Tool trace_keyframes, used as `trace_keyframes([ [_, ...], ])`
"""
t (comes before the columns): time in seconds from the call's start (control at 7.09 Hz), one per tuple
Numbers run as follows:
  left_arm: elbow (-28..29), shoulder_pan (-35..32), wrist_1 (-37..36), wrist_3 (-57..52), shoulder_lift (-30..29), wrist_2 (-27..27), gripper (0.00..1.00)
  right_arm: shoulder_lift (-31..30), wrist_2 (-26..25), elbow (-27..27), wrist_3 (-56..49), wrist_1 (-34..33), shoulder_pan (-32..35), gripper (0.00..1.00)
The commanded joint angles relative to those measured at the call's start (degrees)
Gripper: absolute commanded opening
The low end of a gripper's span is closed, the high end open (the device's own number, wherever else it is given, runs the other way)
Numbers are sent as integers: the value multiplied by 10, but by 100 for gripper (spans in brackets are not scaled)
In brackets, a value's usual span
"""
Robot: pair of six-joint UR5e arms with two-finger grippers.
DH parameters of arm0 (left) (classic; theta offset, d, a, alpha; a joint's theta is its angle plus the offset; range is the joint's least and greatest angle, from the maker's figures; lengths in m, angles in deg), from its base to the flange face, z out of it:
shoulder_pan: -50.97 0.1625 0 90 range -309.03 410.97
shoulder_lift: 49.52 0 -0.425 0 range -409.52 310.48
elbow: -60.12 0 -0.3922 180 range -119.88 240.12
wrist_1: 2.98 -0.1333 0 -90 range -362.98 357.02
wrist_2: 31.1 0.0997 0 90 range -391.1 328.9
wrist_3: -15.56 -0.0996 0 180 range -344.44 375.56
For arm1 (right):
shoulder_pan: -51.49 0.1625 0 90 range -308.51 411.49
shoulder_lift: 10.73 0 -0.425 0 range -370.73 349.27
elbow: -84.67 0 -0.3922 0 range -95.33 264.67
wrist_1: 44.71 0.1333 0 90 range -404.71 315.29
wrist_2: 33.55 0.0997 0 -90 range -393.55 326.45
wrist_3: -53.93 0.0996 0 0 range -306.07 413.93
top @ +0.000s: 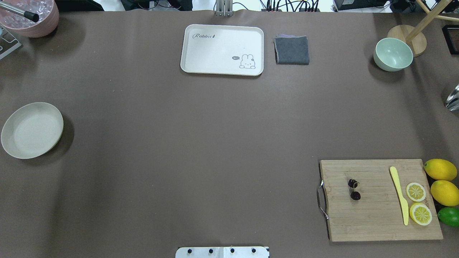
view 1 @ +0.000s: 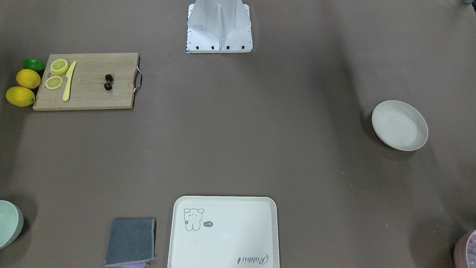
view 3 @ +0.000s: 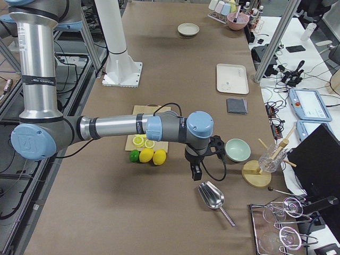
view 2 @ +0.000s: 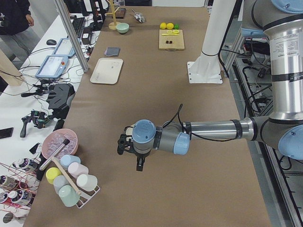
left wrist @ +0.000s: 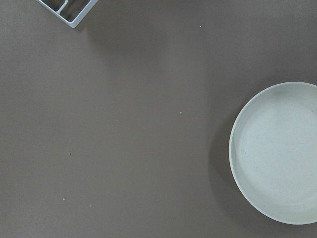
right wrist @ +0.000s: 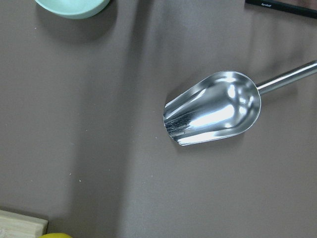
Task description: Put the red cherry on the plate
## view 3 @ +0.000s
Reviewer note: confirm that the crystal glass cup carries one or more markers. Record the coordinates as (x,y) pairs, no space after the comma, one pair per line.
(272,158)

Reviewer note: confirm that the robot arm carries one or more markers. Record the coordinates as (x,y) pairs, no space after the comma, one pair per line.
(44,130)

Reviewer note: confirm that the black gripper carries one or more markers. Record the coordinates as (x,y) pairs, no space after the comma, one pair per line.
(193,160)

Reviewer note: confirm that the blue teach pendant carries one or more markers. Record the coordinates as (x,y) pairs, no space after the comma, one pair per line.
(308,105)
(305,128)

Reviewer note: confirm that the mint green bowl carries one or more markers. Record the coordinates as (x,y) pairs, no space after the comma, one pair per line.
(237,150)

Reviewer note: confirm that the lemon slice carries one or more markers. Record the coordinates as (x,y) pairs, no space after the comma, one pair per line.
(138,140)
(149,143)

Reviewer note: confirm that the steel scoop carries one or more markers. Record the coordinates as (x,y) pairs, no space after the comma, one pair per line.
(214,199)

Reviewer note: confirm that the cream round plate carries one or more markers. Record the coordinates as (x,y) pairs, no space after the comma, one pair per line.
(188,29)

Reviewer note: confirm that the green lime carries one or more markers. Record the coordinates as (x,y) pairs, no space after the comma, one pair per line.
(134,156)

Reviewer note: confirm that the aluminium frame post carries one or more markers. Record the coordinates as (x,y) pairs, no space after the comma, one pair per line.
(276,38)

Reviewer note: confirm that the pink bowl with ice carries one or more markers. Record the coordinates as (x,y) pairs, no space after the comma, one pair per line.
(242,21)

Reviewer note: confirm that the white column pedestal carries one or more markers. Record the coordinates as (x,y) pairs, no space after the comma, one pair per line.
(121,70)

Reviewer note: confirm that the cream rabbit tray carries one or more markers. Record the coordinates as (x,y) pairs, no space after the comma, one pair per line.
(232,79)

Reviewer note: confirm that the wooden cutting board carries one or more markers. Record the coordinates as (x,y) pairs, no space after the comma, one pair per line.
(129,146)

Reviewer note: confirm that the grey folded cloth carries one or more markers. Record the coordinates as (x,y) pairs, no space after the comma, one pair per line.
(236,106)

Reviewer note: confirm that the black monitor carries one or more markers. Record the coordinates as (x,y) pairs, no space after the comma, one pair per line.
(317,163)

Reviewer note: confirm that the yellow lemon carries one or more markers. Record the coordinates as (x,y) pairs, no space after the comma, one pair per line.
(146,155)
(159,157)

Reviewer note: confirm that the wooden cup stand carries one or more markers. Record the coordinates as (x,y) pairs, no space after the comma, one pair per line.
(258,178)

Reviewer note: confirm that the wire glass holder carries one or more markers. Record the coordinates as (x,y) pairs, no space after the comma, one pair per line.
(289,209)

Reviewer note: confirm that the rack of pastel cups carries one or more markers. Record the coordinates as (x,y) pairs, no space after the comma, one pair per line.
(219,10)

